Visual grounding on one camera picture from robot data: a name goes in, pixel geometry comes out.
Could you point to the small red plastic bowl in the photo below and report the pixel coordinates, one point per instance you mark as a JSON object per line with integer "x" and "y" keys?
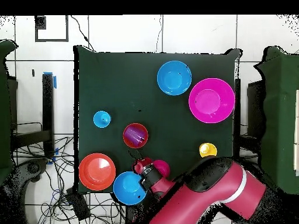
{"x": 130, "y": 145}

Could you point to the purple plastic cup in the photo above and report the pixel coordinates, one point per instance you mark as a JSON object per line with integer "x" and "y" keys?
{"x": 134, "y": 134}

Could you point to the small magenta plastic bowl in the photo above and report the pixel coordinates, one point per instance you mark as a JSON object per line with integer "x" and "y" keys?
{"x": 163, "y": 166}

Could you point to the blue plastic bowl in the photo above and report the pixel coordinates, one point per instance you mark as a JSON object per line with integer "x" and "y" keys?
{"x": 126, "y": 189}
{"x": 174, "y": 78}

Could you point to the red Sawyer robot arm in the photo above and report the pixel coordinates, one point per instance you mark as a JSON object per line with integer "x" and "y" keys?
{"x": 186, "y": 203}

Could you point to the large orange-red plastic bowl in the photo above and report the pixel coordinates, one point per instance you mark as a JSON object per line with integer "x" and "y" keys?
{"x": 97, "y": 171}

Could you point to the blue plastic cup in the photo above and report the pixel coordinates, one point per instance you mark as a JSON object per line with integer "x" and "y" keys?
{"x": 102, "y": 119}

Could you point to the dark green table cloth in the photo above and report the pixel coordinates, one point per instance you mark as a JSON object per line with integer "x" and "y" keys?
{"x": 130, "y": 88}

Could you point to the yellow plastic cup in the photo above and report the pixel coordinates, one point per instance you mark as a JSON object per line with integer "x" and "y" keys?
{"x": 206, "y": 149}

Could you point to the black power adapter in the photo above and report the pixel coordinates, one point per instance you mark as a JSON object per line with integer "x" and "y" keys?
{"x": 78, "y": 205}

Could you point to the large pink plastic bowl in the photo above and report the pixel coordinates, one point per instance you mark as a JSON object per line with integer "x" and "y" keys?
{"x": 211, "y": 100}

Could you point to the grey stand base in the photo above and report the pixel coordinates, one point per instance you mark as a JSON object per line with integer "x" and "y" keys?
{"x": 32, "y": 168}

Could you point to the blue tape strip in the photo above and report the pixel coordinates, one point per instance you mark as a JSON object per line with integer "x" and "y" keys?
{"x": 55, "y": 82}

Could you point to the green-clothed side table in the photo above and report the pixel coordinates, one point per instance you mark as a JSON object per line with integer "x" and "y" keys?
{"x": 280, "y": 116}
{"x": 4, "y": 105}

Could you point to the black square floor frame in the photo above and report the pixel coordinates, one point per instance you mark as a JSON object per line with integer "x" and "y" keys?
{"x": 40, "y": 23}

